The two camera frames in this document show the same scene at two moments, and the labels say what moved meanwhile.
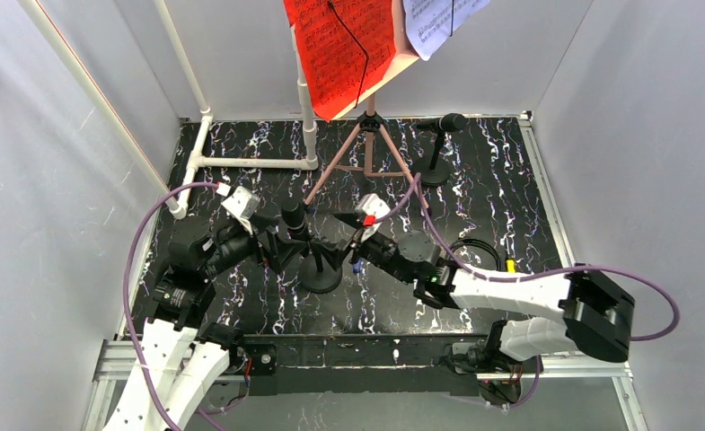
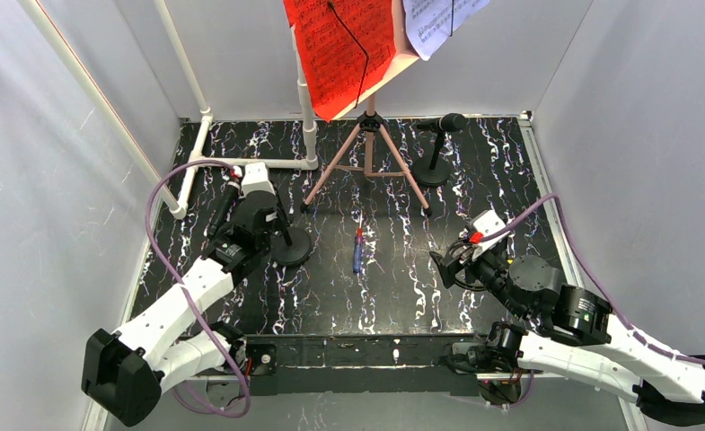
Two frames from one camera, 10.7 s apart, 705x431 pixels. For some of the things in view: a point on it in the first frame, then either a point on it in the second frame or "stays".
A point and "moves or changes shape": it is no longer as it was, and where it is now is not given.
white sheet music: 431,24 stays
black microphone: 448,123 stays
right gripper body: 356,243 → 462,261
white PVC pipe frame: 177,206 stays
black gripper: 293,216 moves or changes shape
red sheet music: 348,48 stays
